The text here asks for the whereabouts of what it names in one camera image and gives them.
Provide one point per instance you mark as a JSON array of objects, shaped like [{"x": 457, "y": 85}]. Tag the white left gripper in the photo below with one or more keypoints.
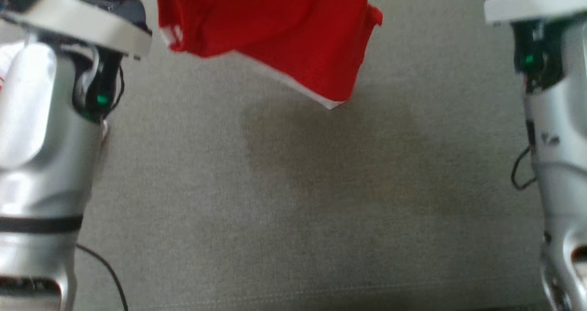
[{"x": 69, "y": 17}]

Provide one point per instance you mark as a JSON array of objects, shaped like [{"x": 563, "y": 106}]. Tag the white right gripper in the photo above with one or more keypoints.
[{"x": 536, "y": 1}]

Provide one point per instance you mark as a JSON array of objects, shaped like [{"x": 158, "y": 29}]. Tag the red shirt with white collar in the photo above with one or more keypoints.
[{"x": 284, "y": 31}]

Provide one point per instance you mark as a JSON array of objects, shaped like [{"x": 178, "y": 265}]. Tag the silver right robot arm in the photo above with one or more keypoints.
[{"x": 564, "y": 164}]

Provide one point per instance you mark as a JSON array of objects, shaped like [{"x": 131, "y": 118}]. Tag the large grey sofa seat cushion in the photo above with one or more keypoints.
[{"x": 298, "y": 210}]

